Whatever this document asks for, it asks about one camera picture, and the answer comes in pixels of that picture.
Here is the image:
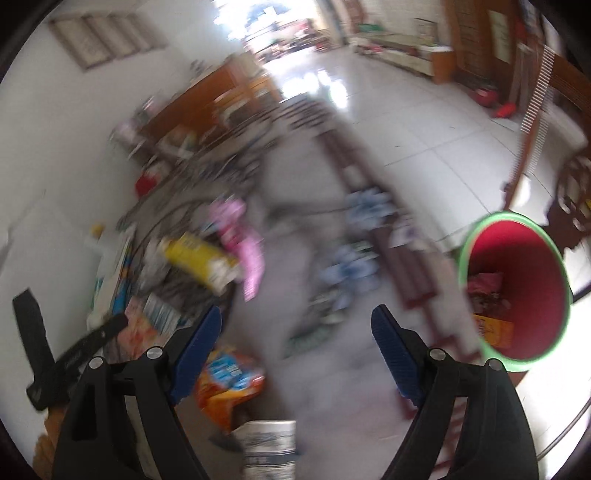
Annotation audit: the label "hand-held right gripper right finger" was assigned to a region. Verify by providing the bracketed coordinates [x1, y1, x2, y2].
[370, 304, 540, 480]

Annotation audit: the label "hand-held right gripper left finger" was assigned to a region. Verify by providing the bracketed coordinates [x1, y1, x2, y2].
[52, 305, 223, 480]

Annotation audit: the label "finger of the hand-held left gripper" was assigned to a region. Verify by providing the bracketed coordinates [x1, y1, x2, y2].
[12, 287, 52, 411]
[46, 313, 129, 407]

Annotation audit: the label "yellow tissue pack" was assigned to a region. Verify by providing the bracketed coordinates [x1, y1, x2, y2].
[157, 231, 243, 294]

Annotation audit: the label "red bin with green rim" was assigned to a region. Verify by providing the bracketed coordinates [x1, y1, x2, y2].
[457, 211, 574, 374]

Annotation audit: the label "orange snack bag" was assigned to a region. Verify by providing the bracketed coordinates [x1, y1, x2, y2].
[194, 348, 266, 432]

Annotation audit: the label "orange printed packet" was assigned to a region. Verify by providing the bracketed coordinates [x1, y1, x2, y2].
[122, 298, 174, 356]

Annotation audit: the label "white blue packet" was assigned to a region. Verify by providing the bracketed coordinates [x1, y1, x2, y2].
[143, 293, 183, 333]

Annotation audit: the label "white carton with blue edge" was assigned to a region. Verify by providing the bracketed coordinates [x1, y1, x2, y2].
[90, 226, 137, 319]

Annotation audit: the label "orange carton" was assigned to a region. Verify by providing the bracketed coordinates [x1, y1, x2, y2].
[473, 314, 514, 349]

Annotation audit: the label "pink packet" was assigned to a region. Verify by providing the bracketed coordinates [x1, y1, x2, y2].
[208, 196, 266, 303]

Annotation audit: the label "pink crumpled wrapper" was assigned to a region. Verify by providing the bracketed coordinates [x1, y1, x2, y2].
[467, 272, 511, 319]

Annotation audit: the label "white grey carton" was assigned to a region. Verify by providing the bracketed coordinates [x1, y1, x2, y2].
[231, 419, 297, 480]

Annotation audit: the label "floral tablecloth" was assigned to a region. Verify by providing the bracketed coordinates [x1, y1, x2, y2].
[115, 99, 481, 480]

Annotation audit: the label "red container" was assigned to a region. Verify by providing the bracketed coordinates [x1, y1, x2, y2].
[135, 168, 162, 197]

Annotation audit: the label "carved wooden chair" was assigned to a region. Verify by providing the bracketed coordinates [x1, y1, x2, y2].
[503, 41, 591, 259]

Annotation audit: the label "wooden sideboard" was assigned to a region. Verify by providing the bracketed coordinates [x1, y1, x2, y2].
[139, 58, 282, 153]

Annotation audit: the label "white low cabinet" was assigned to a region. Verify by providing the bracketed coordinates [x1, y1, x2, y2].
[348, 34, 455, 84]

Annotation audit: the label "wooden door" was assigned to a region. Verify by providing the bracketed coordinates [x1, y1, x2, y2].
[445, 0, 522, 88]

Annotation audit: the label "white bead cord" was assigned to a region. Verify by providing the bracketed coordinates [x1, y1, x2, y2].
[521, 44, 555, 134]

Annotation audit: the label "framed wall pictures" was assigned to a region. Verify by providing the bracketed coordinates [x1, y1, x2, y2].
[48, 13, 167, 71]

